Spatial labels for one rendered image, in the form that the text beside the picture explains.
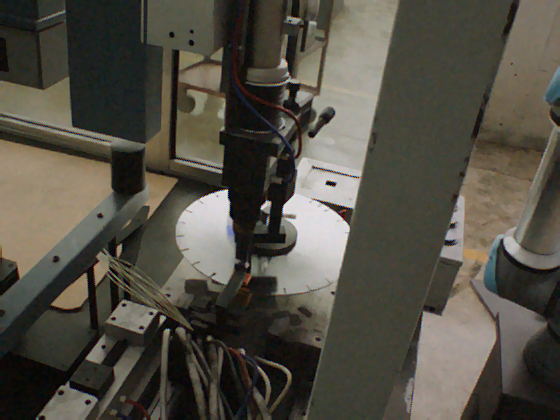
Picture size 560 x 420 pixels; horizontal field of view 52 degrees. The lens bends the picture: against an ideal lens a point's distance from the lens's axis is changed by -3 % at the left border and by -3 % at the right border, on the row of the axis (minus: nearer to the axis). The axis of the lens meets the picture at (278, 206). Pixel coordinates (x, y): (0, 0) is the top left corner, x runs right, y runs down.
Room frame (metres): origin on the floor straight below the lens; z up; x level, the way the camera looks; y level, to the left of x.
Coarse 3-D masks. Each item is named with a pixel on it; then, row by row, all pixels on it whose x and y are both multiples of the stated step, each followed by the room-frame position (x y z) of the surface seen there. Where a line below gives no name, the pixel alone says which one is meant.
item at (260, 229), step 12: (276, 204) 0.80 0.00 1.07; (276, 216) 0.80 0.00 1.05; (264, 228) 0.81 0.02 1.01; (276, 228) 0.80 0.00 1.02; (240, 240) 0.79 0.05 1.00; (252, 240) 0.79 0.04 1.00; (264, 240) 0.80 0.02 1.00; (276, 240) 0.80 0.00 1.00; (240, 252) 0.79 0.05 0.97; (252, 252) 0.81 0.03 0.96
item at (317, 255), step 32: (224, 192) 1.01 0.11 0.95; (192, 224) 0.89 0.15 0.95; (224, 224) 0.90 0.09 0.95; (320, 224) 0.95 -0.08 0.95; (192, 256) 0.79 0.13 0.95; (224, 256) 0.81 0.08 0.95; (256, 256) 0.82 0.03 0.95; (288, 256) 0.83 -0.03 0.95; (320, 256) 0.84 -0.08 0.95; (256, 288) 0.73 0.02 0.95; (288, 288) 0.74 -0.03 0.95; (320, 288) 0.76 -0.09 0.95
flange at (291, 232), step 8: (256, 224) 0.88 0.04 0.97; (288, 224) 0.92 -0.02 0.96; (288, 232) 0.89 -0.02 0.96; (296, 232) 0.89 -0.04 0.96; (288, 240) 0.86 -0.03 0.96; (296, 240) 0.87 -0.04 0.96; (256, 248) 0.83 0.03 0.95; (264, 248) 0.83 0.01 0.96; (272, 248) 0.84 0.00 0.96; (280, 248) 0.84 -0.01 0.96; (288, 248) 0.85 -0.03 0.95
